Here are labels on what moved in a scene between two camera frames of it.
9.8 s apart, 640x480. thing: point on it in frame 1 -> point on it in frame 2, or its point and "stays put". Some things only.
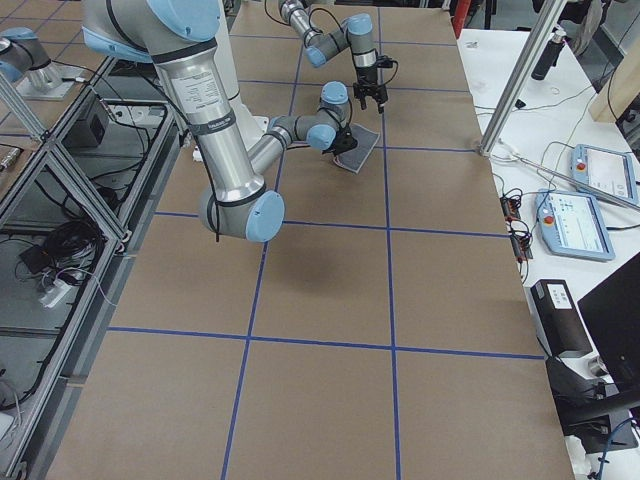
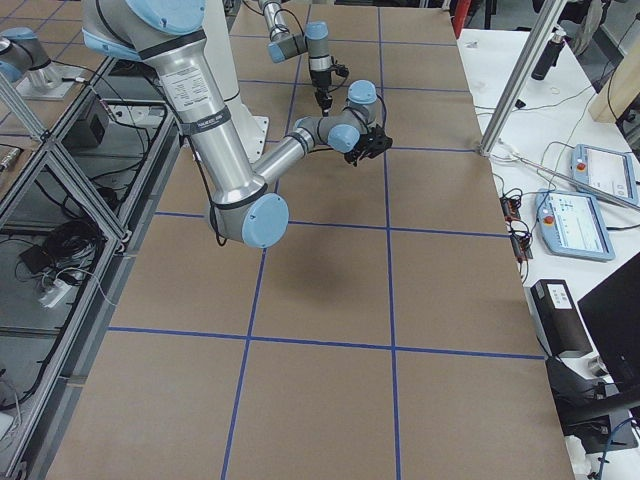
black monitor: [612, 313] stays put
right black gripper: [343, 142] -> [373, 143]
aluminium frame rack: [69, 234] stays put
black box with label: [557, 319] stays put
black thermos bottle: [549, 56] stays put
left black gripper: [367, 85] -> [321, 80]
